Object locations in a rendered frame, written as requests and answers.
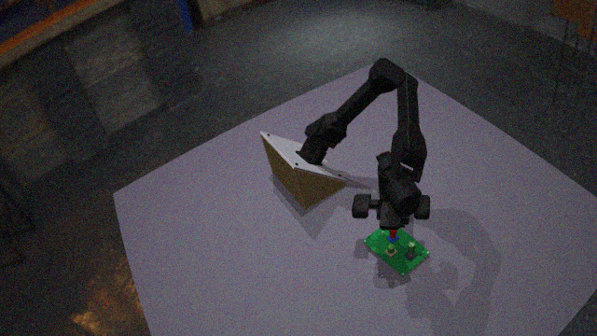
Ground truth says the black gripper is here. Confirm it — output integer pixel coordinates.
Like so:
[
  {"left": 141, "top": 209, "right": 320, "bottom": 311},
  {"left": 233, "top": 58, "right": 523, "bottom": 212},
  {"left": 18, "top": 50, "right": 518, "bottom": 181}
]
[{"left": 352, "top": 188, "right": 430, "bottom": 220}]

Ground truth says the green circuit board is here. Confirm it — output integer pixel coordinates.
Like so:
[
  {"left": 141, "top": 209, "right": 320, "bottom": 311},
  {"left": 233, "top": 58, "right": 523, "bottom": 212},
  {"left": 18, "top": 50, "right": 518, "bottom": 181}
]
[{"left": 362, "top": 228, "right": 430, "bottom": 278}]

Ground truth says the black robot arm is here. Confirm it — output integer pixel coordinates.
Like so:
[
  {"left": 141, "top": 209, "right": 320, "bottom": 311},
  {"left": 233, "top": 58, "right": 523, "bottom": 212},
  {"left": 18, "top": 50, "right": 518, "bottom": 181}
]
[{"left": 296, "top": 58, "right": 427, "bottom": 231}]

